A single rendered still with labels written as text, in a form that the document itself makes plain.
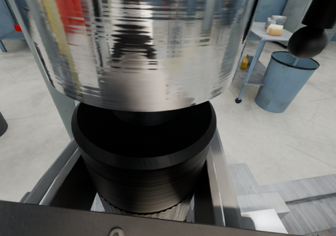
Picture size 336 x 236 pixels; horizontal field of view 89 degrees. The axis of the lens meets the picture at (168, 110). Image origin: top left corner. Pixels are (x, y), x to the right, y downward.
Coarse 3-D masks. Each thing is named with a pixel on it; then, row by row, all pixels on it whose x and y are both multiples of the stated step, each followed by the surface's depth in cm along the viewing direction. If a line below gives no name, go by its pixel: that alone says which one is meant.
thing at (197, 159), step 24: (72, 120) 5; (96, 120) 5; (120, 120) 5; (192, 120) 5; (96, 144) 4; (120, 144) 4; (144, 144) 4; (168, 144) 4; (192, 144) 4; (96, 168) 5; (120, 168) 4; (144, 168) 4; (168, 168) 4; (192, 168) 5
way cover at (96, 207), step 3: (75, 102) 44; (78, 102) 44; (75, 105) 44; (96, 195) 44; (96, 198) 43; (99, 198) 44; (93, 201) 43; (96, 201) 43; (99, 201) 43; (93, 204) 43; (96, 204) 43; (93, 207) 42; (96, 207) 42; (99, 207) 42; (102, 207) 42; (90, 210) 42; (93, 210) 42; (96, 210) 42; (99, 210) 42; (102, 210) 42
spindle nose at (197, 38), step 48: (48, 0) 2; (96, 0) 2; (144, 0) 2; (192, 0) 2; (240, 0) 2; (48, 48) 3; (96, 48) 2; (144, 48) 2; (192, 48) 2; (240, 48) 3; (96, 96) 3; (144, 96) 3; (192, 96) 3
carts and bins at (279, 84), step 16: (272, 16) 204; (256, 32) 190; (272, 32) 184; (288, 32) 199; (240, 64) 249; (256, 64) 253; (272, 64) 192; (288, 64) 176; (304, 64) 202; (256, 80) 213; (272, 80) 196; (288, 80) 185; (304, 80) 184; (240, 96) 219; (256, 96) 228; (272, 96) 204; (288, 96) 197; (0, 112) 164; (272, 112) 215; (0, 128) 159
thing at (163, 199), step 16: (96, 176) 5; (192, 176) 5; (112, 192) 5; (128, 192) 5; (144, 192) 5; (160, 192) 5; (176, 192) 5; (192, 192) 7; (112, 208) 6; (128, 208) 6; (144, 208) 5; (160, 208) 6; (176, 208) 6
